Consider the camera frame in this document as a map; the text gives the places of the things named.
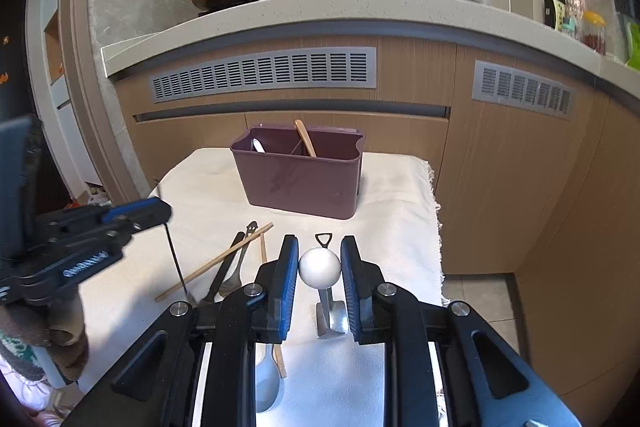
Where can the wooden spoon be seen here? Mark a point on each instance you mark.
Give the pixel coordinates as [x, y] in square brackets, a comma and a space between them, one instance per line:
[305, 138]

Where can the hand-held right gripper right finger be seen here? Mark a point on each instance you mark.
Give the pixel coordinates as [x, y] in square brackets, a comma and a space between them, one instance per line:
[350, 292]

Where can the purple plastic utensil holder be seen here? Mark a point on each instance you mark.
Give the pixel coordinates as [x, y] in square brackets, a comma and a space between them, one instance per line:
[300, 187]

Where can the white stone kitchen counter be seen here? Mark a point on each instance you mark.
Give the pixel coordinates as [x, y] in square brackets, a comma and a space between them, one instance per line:
[350, 9]

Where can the white ball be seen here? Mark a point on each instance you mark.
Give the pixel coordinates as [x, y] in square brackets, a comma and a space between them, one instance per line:
[320, 268]

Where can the white plastic spoon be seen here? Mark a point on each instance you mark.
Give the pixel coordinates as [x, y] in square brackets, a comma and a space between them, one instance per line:
[258, 146]

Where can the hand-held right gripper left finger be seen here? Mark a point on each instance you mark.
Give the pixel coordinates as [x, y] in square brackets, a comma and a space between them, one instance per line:
[289, 287]

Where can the short grey vent grille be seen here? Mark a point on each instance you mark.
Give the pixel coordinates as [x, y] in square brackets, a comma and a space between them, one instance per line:
[520, 89]

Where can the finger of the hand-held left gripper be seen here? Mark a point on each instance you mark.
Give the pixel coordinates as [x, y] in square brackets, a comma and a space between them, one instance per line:
[131, 230]
[130, 210]

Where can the person's pink clothing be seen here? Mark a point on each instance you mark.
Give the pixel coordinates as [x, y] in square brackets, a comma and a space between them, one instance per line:
[30, 402]

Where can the white table cloth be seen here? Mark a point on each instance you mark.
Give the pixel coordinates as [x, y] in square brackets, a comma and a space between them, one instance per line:
[390, 207]

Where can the long grey vent grille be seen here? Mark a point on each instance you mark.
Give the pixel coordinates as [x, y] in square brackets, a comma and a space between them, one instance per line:
[260, 72]

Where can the wooden chopstick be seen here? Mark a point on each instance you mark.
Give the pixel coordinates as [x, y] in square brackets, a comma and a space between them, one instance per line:
[215, 262]

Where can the metal shovel-shaped spoon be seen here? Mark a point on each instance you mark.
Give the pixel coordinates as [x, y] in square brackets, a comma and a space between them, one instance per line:
[330, 317]

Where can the green plastic item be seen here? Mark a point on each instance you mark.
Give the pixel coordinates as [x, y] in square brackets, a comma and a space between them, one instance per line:
[634, 44]

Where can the jar yellow lid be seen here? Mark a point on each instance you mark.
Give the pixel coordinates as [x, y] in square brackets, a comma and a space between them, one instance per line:
[593, 34]

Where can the person's left hand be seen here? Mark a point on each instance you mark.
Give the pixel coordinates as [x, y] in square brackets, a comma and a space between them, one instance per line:
[67, 337]

